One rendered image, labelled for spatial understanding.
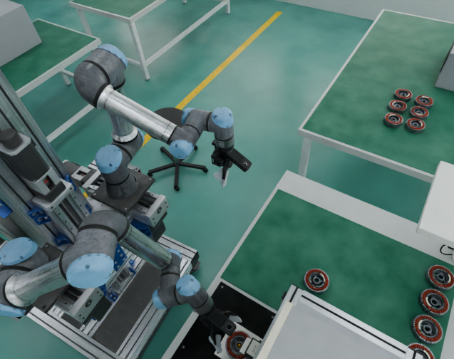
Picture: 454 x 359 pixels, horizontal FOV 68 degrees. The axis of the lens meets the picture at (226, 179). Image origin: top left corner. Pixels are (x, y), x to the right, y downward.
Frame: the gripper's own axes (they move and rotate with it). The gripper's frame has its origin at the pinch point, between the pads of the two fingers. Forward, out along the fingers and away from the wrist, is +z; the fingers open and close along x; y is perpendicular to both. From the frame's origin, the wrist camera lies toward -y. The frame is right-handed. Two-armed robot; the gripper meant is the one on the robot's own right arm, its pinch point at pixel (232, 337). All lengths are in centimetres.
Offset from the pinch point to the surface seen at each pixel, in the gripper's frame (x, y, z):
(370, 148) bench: -139, 2, 10
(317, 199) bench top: -87, 10, 6
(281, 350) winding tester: 3, -41, -30
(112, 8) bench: -184, 256, -136
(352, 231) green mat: -79, -10, 17
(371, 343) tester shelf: -20, -49, -2
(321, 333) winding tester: -7, -47, -27
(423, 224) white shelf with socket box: -65, -52, -11
